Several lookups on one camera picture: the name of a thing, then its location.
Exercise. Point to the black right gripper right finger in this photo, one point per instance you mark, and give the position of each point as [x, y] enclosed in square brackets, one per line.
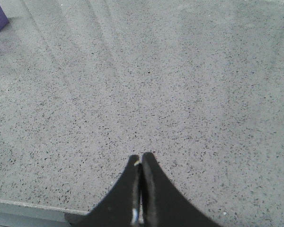
[162, 203]

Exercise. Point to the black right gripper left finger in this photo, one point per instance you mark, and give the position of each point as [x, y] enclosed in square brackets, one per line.
[120, 207]

